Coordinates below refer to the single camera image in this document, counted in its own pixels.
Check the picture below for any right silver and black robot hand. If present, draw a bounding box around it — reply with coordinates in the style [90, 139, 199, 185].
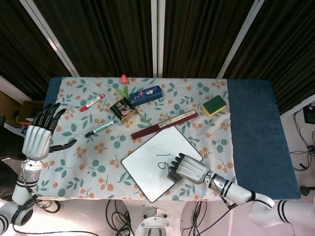
[168, 152, 210, 185]

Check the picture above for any left silver and black robot hand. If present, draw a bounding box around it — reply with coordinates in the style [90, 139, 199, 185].
[21, 102, 77, 160]

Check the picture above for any black whiteboard eraser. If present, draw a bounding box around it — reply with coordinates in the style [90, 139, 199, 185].
[166, 169, 183, 184]

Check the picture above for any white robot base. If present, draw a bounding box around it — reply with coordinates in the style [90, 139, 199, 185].
[134, 207, 174, 236]

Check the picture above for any white whiteboard with black rim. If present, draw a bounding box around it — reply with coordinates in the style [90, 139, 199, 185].
[121, 125, 204, 204]

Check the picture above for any green marker pen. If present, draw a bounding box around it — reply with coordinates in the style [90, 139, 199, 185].
[84, 120, 118, 138]

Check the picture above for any red marker pen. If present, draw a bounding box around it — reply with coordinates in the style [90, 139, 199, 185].
[79, 93, 106, 113]

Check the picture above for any brown cardboard box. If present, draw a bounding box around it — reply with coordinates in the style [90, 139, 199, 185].
[16, 100, 45, 123]

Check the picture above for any floral print tablecloth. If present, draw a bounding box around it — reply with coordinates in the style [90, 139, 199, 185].
[31, 76, 238, 200]

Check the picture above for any dark red folded fan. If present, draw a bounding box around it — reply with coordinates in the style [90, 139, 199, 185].
[131, 109, 199, 140]

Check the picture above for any white and black shoe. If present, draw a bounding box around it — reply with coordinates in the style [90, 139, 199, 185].
[36, 199, 62, 214]

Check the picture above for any green and yellow sponge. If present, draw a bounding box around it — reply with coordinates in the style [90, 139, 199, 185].
[201, 95, 228, 117]

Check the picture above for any blue table cover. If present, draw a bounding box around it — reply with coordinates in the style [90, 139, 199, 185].
[43, 77, 302, 200]

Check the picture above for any blue patterned rectangular box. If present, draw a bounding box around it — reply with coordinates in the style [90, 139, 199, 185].
[128, 85, 163, 107]

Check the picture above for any black and gold tin can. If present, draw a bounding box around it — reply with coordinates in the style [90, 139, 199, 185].
[109, 97, 138, 124]

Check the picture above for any pink artificial tulip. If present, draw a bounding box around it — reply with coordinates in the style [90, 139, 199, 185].
[115, 74, 154, 126]

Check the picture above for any dark pleated curtain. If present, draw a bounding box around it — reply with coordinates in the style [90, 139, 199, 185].
[0, 0, 315, 116]

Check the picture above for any black monitor device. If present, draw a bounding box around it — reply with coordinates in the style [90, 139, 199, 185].
[302, 104, 315, 123]

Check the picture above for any black floor cable bundle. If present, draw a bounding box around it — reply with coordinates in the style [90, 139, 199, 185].
[287, 108, 315, 173]
[105, 199, 132, 236]

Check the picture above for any white slanted frame post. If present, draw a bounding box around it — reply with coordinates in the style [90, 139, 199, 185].
[216, 0, 265, 79]
[19, 0, 80, 77]

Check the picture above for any white vertical frame post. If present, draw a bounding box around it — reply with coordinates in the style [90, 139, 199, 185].
[150, 0, 166, 78]

